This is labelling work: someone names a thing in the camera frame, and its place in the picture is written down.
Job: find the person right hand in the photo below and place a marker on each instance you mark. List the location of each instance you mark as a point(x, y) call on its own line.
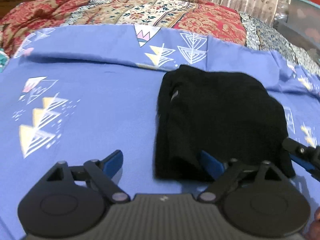
point(313, 232)

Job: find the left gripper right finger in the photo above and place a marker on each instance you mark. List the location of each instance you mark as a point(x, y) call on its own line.
point(223, 169)

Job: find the grey storage box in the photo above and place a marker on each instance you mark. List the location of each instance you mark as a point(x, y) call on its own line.
point(299, 24)

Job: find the black pant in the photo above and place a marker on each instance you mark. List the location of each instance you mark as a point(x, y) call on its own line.
point(227, 115)

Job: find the blue patterned bedsheet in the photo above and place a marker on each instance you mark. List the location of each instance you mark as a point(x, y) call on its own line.
point(76, 93)

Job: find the teal white patterned pillow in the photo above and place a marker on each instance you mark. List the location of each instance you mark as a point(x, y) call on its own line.
point(4, 59)

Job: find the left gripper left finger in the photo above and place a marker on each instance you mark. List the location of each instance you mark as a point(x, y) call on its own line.
point(106, 168)

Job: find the red floral patchwork quilt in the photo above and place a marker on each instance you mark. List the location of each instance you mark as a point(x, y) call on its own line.
point(196, 16)

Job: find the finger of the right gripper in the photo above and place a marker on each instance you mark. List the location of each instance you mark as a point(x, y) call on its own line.
point(307, 153)
point(311, 169)

